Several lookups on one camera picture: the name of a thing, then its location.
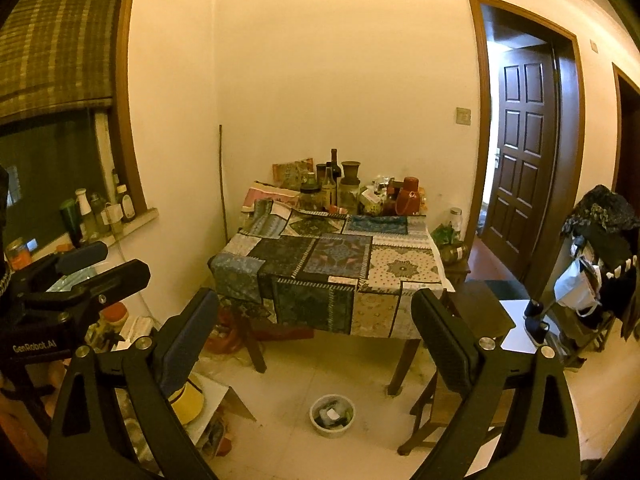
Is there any large glass jar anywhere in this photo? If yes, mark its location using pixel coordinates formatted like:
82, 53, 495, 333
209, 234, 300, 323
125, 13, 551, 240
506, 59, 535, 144
339, 184, 362, 213

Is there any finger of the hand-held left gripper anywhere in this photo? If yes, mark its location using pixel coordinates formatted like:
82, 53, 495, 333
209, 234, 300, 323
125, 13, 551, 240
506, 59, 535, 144
71, 259, 152, 313
55, 240, 109, 275

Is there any stone window sill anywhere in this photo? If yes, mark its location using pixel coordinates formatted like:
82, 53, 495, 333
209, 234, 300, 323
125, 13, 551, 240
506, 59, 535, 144
107, 207, 160, 241

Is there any floral printed packet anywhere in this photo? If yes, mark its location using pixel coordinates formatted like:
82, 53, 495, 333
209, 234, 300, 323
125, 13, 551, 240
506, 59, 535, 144
272, 158, 315, 186

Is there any dark green bottle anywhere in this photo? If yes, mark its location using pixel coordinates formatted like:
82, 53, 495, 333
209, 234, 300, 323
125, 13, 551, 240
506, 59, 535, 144
59, 199, 83, 248

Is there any red plastic tub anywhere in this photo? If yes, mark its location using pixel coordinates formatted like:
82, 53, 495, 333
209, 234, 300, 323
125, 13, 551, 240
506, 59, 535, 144
207, 327, 246, 356

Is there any brown wooden door frame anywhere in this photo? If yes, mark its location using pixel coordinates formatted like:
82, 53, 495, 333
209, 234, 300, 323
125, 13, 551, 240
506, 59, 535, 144
612, 62, 640, 201
467, 0, 586, 286

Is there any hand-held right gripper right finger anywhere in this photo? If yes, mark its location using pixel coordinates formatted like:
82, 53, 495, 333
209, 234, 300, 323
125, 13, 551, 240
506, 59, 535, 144
410, 287, 583, 480

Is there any white plastic bag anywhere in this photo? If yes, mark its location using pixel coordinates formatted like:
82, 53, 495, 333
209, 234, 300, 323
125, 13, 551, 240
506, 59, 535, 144
554, 257, 603, 317

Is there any dark clothes pile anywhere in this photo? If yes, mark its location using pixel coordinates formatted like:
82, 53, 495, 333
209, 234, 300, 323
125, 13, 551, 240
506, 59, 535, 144
560, 185, 640, 343

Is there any clear liquor bottle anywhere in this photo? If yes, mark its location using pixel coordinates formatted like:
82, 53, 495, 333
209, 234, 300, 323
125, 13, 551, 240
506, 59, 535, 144
320, 162, 338, 208

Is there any red thermos jug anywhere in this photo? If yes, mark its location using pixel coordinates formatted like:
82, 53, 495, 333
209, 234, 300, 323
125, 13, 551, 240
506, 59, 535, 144
395, 176, 421, 216

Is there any yellow hat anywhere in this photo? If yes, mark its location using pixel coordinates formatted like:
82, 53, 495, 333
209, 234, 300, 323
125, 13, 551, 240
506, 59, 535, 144
167, 375, 207, 426

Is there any glass jar with black lid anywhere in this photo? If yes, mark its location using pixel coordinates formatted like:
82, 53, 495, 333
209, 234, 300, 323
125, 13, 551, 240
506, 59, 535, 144
299, 182, 323, 211

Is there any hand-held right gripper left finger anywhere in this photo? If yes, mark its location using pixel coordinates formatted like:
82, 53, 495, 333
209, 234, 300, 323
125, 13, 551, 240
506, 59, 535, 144
47, 287, 221, 480

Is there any orange lid jar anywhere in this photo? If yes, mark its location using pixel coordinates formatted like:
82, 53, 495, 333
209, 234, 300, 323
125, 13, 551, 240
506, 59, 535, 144
100, 302, 130, 331

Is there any orange label jar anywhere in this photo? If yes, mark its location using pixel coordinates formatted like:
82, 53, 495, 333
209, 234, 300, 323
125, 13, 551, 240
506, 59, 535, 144
4, 237, 33, 268

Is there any brown wooden door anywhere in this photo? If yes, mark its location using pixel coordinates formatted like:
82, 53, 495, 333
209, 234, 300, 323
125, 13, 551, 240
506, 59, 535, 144
482, 45, 558, 278

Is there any patchwork tablecloth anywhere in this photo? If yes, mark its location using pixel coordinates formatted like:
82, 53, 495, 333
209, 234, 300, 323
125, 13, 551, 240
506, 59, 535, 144
209, 199, 453, 338

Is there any woven bamboo window blind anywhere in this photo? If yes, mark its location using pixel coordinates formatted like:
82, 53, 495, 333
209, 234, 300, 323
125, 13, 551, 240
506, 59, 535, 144
0, 0, 133, 120

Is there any clear plastic bowl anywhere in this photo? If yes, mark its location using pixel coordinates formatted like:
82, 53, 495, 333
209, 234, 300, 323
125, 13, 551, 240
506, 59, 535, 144
309, 394, 357, 440

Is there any thin wooden stick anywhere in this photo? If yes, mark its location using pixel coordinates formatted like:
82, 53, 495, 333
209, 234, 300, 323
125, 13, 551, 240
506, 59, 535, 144
218, 125, 230, 241

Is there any white plastic bottle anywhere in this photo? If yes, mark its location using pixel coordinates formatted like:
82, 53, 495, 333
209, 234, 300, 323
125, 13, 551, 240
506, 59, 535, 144
75, 187, 93, 241

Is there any dark doormat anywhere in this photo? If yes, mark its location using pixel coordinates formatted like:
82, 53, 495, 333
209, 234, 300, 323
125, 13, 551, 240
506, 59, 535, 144
482, 279, 531, 301

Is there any clear glass bottle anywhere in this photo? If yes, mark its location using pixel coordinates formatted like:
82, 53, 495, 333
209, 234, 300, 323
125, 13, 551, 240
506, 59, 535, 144
90, 195, 106, 236

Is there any labelled small bottle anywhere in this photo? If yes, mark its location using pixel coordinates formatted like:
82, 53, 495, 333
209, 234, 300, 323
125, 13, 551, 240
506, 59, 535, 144
115, 184, 136, 223

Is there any white low cabinet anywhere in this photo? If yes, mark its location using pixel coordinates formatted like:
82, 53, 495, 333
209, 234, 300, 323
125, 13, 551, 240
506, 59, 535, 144
500, 299, 548, 356

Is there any brown wooden window frame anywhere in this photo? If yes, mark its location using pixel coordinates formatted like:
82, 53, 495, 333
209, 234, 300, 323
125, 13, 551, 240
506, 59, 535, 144
107, 0, 151, 216

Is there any wooden chair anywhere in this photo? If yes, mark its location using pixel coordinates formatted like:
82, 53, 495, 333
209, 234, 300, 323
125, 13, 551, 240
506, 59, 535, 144
545, 305, 618, 366

